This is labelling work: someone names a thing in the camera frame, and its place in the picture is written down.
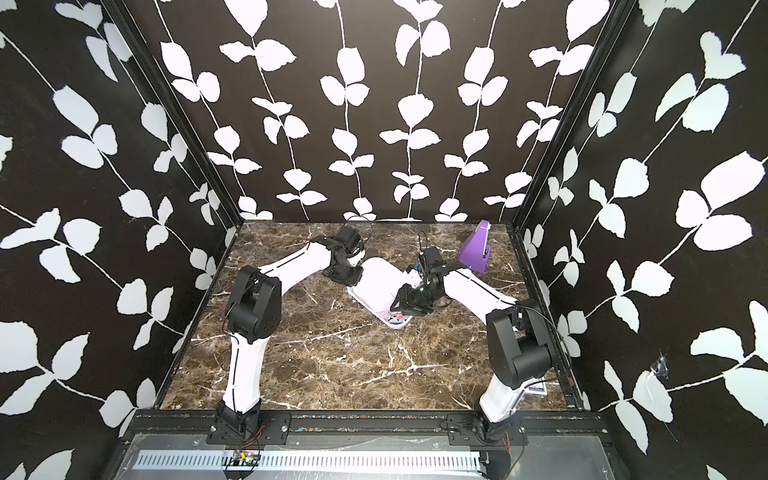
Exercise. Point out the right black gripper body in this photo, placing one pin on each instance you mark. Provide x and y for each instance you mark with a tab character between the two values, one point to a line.
418	300

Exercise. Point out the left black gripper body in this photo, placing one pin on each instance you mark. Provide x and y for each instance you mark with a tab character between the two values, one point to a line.
349	275

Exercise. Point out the white plastic storage box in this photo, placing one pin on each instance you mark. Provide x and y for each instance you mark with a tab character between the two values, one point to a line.
377	290

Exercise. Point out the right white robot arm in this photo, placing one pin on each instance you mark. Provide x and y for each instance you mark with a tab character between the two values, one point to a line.
520	346

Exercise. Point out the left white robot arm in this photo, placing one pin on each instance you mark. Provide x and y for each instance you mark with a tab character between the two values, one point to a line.
254	307

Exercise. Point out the blue playing card box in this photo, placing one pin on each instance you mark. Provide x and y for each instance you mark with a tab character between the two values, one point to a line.
537	388

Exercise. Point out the purple plastic stand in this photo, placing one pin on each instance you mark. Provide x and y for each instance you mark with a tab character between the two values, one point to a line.
475	251

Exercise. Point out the small circuit board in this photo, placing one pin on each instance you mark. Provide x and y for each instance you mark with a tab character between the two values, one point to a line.
243	459

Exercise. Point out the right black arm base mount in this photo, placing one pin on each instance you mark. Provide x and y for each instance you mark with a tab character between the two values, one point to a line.
474	430

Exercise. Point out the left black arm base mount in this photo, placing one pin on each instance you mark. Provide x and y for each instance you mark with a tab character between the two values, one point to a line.
268	427

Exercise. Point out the white perforated cable duct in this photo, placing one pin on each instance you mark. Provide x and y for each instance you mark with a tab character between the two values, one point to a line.
413	462

